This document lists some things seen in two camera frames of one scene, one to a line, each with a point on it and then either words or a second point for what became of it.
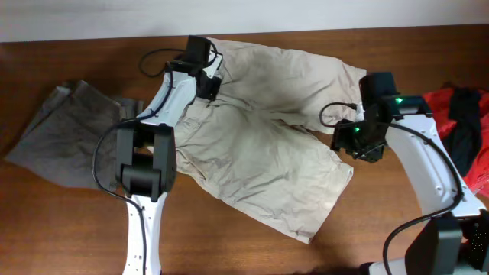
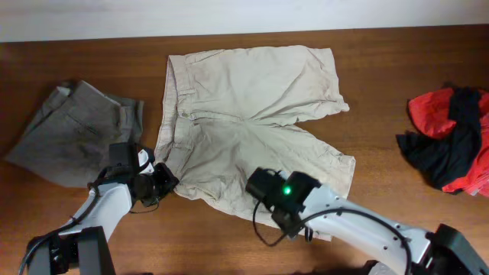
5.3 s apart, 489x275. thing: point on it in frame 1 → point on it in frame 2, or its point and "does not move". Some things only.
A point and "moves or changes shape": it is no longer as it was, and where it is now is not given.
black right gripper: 359,144 → 258,186
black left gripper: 208,86 → 165,179
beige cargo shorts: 265,140 moves or changes shape
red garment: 439,101 does not move
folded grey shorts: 60,142 does not move
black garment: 464,142 does not move
